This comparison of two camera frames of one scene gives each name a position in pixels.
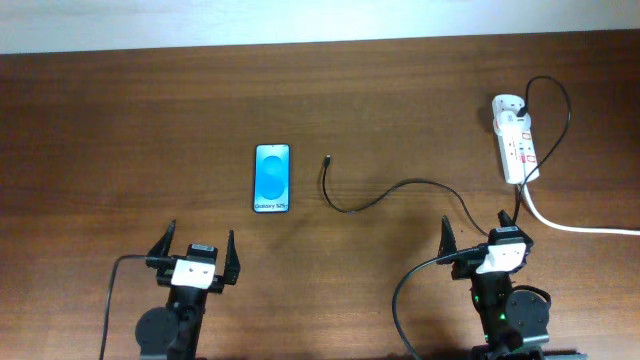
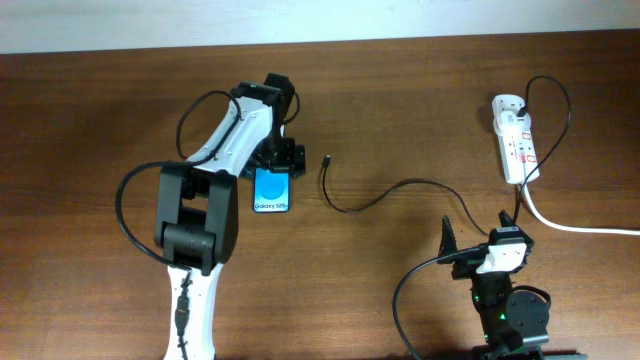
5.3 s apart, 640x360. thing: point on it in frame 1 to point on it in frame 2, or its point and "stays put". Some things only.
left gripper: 155,257 to 292,158
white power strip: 517,150 stays put
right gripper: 449,244 stays put
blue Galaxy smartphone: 271,178 stays put
